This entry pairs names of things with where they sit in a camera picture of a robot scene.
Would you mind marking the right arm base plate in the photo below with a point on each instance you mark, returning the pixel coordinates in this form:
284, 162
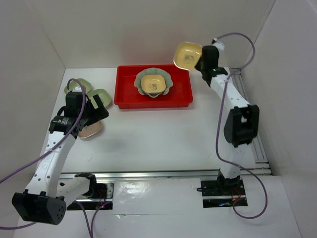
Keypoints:
214, 197

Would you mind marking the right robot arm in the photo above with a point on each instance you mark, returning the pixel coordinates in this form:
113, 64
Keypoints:
240, 128

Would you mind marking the yellow square plate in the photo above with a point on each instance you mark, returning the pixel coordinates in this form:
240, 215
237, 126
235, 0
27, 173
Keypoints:
153, 84
187, 55

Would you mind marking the red plastic bin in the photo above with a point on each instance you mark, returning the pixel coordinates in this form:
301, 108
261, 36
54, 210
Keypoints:
126, 95

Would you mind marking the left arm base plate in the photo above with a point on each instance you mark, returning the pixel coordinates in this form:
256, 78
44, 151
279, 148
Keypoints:
102, 197

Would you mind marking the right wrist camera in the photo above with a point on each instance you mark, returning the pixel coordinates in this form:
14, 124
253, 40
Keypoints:
218, 44

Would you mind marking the front aluminium rail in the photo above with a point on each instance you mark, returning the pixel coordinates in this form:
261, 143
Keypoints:
160, 175

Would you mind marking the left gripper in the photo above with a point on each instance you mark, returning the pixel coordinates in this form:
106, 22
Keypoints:
98, 114

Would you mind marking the brown square plate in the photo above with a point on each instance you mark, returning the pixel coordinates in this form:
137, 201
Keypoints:
90, 130

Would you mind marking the large green scalloped bowl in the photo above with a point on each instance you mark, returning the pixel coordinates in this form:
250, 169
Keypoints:
150, 71

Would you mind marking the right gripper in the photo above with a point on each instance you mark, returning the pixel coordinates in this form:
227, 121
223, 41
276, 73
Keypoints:
197, 66

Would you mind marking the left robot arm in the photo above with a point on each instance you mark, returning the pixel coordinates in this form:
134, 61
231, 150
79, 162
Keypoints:
45, 198

